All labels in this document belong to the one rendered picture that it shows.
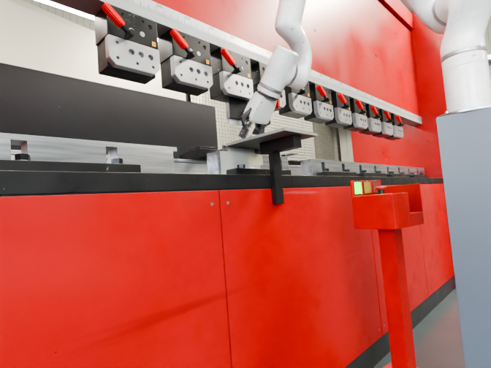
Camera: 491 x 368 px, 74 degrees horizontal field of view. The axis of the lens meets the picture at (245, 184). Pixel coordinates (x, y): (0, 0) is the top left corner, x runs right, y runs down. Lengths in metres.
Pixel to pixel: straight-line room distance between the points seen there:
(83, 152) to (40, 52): 2.80
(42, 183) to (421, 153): 2.85
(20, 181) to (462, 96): 1.16
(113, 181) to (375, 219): 0.87
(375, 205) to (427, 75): 2.14
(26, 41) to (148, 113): 2.15
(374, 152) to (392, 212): 2.11
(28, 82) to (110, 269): 0.90
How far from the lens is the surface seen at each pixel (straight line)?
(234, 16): 1.37
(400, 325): 1.37
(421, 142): 3.15
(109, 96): 1.56
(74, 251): 0.74
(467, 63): 1.23
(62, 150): 0.88
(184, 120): 1.73
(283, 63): 1.13
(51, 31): 3.79
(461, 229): 1.15
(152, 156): 0.96
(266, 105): 1.16
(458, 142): 1.15
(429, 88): 3.21
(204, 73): 1.16
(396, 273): 1.32
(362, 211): 1.26
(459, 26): 1.26
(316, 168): 1.57
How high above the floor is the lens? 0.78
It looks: 4 degrees up
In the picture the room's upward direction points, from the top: 4 degrees counter-clockwise
